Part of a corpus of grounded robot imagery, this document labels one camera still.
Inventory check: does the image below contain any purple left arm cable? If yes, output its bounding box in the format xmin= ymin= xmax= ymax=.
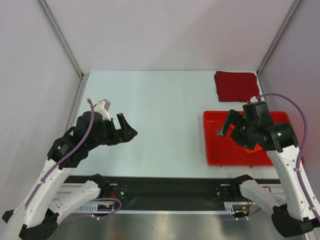
xmin=24 ymin=98 xmax=96 ymax=208

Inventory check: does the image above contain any right aluminium frame post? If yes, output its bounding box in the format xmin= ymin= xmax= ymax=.
xmin=256 ymin=0 xmax=303 ymax=76

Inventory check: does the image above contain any left aluminium frame post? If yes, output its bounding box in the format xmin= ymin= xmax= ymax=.
xmin=36 ymin=0 xmax=84 ymax=79

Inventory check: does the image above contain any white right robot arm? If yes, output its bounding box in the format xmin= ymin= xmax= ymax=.
xmin=217 ymin=101 xmax=320 ymax=238

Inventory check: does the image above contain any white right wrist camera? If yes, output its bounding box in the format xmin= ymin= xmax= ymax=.
xmin=247 ymin=96 xmax=261 ymax=104

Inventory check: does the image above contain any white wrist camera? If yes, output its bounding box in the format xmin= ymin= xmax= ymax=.
xmin=93 ymin=99 xmax=111 ymax=121
xmin=247 ymin=96 xmax=261 ymax=104

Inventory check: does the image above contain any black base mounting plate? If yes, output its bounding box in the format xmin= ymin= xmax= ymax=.
xmin=59 ymin=175 xmax=256 ymax=211

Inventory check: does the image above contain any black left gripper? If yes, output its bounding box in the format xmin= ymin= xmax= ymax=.
xmin=87 ymin=112 xmax=137 ymax=150

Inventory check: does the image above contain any red plastic tray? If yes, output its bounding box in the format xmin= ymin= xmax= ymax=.
xmin=202 ymin=110 xmax=305 ymax=168

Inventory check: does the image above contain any folded dark red t shirt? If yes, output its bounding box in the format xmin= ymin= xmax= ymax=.
xmin=214 ymin=71 xmax=260 ymax=103

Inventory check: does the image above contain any orange t shirt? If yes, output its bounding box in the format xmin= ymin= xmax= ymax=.
xmin=243 ymin=144 xmax=262 ymax=155

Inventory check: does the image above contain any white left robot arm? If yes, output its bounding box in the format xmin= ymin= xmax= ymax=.
xmin=1 ymin=111 xmax=138 ymax=240

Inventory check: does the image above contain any grey slotted cable duct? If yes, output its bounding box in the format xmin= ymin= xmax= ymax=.
xmin=73 ymin=201 xmax=251 ymax=215

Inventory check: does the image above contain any aluminium frame post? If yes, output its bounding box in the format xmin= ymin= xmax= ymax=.
xmin=36 ymin=0 xmax=84 ymax=79
xmin=256 ymin=0 xmax=303 ymax=76

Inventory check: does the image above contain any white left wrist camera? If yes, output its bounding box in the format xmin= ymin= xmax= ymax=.
xmin=93 ymin=99 xmax=111 ymax=121

